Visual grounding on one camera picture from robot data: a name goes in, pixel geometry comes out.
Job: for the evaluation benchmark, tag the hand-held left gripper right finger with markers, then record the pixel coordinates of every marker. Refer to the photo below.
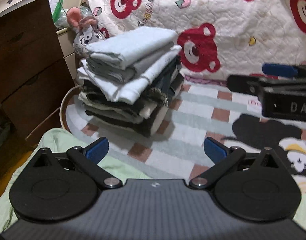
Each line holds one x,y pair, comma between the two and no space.
214,151

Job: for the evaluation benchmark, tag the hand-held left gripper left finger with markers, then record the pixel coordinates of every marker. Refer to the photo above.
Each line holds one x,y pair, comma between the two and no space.
98,150

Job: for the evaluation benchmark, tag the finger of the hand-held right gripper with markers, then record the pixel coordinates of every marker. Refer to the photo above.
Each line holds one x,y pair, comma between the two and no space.
243,85
278,70

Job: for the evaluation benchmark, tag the light grey t-shirt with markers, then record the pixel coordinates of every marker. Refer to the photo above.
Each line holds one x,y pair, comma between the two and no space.
130,47

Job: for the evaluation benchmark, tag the stack of folded clothes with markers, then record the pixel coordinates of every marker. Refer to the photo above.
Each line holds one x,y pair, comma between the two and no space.
123,105

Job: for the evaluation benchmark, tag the checkered cartoon rug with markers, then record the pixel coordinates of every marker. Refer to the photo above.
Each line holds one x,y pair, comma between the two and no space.
193,120

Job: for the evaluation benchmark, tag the light green bedsheet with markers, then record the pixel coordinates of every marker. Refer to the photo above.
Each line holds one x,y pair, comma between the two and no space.
55,137

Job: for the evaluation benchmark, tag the white quilt with red bears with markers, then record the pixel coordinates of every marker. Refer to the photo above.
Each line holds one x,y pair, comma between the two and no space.
218,10

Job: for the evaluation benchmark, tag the grey plush mouse toy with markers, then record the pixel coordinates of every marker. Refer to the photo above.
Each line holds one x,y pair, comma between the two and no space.
80,42

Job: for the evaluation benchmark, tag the brown wooden dresser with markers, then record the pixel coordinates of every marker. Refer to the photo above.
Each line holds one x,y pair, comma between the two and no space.
25,67

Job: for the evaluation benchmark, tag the green and white plastic bag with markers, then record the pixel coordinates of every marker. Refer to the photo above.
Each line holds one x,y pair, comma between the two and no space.
57,15

